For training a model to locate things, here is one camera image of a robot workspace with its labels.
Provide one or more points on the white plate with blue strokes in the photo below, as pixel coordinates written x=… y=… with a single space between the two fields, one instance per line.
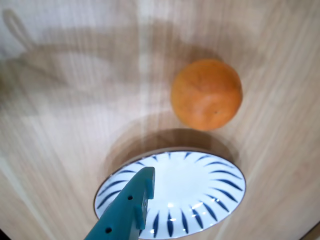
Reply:
x=190 y=185

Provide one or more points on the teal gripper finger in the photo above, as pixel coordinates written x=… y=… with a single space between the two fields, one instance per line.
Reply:
x=120 y=215

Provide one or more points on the orange fruit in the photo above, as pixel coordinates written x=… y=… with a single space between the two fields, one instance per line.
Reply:
x=206 y=95

